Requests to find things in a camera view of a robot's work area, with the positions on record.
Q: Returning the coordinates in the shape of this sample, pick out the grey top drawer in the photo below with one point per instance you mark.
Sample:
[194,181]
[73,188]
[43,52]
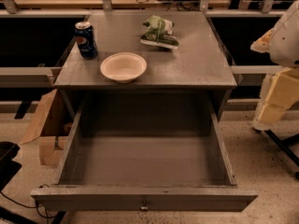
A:
[152,154]

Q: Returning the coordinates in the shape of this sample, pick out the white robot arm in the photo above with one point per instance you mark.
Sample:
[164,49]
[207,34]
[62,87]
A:
[279,92]

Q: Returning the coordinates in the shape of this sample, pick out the grey drawer cabinet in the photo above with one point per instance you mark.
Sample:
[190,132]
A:
[198,62]

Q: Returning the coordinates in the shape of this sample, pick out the white paper bowl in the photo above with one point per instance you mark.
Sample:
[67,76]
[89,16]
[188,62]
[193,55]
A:
[123,67]

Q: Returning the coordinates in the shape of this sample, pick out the green chip bag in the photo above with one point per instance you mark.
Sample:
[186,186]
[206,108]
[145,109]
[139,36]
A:
[159,32]

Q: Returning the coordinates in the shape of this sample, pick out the brown cardboard box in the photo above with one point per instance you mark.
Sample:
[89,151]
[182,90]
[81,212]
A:
[49,126]

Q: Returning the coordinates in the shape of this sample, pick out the blue pepsi can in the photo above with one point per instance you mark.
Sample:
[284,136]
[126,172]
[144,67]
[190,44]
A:
[85,40]

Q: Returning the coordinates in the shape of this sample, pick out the black stand leg right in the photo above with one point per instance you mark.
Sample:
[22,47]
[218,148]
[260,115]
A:
[284,145]

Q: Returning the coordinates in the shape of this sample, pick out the black stand leg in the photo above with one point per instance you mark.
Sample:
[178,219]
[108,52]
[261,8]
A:
[13,218]
[284,145]

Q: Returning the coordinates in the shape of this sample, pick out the black object at left edge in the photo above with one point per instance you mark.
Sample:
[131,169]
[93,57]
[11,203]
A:
[8,167]

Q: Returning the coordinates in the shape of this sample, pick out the black stand leg bottom left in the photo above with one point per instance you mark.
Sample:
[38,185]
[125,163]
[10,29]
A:
[13,218]

